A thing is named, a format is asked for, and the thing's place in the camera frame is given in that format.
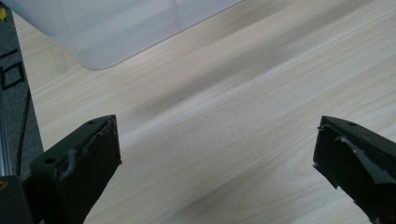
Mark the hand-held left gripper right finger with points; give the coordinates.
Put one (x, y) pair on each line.
(358, 168)

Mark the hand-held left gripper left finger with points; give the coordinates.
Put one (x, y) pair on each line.
(77, 174)

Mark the clear plastic storage box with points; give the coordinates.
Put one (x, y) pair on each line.
(109, 31)

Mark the small yellow connector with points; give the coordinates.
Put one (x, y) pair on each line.
(2, 14)

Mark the metal floor rail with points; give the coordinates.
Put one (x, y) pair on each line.
(3, 140)

